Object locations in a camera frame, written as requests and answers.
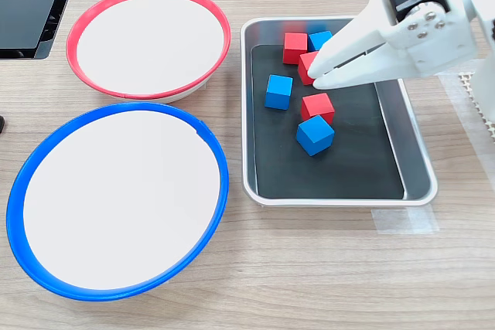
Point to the small blue cube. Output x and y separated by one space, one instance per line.
278 91
315 135
319 39

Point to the small red cube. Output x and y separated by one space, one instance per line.
317 106
294 48
304 70

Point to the steel tray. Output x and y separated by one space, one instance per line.
419 181

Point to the black tray mat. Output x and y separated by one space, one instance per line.
348 167

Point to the clear tape strip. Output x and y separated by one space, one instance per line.
406 220

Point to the white plate with red rim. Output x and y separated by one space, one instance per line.
151 44

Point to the white plate with blue rim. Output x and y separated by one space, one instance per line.
120 198

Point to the black flat electronic device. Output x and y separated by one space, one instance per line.
27 13

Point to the small black object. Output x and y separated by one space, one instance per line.
1 124

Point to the pale perforated base plate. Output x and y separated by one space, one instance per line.
466 82

